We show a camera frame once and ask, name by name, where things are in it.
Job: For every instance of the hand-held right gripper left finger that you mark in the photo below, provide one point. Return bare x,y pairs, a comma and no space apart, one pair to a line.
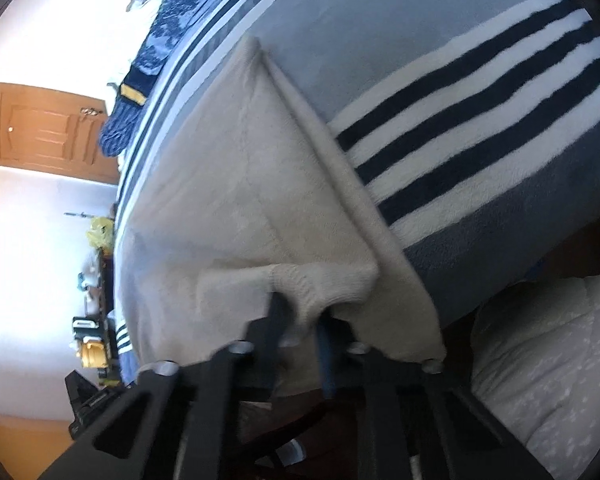
272,320

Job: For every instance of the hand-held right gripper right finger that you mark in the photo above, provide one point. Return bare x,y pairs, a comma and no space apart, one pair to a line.
325,355

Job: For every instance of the cream knit sweater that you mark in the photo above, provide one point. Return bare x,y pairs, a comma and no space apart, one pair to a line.
220,200

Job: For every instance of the white slipper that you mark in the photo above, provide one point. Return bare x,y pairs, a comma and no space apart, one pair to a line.
290,454

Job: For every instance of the dark wooden side table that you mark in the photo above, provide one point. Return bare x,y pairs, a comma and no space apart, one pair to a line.
107,280

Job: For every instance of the yellow plastic bag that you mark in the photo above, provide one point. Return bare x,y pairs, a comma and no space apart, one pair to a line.
101,232

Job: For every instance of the black upright rod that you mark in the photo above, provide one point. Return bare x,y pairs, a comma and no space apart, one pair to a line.
77,214

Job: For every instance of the white quilted blanket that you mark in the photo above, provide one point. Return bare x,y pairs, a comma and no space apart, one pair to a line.
555,360

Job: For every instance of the brown wooden door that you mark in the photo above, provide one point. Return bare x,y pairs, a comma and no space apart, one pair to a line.
45,130

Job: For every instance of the blue patterned rolled quilt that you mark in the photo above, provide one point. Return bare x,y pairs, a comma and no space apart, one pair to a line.
150,60

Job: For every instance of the blue striped bed sheet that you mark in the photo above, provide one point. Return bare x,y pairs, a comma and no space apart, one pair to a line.
430,60

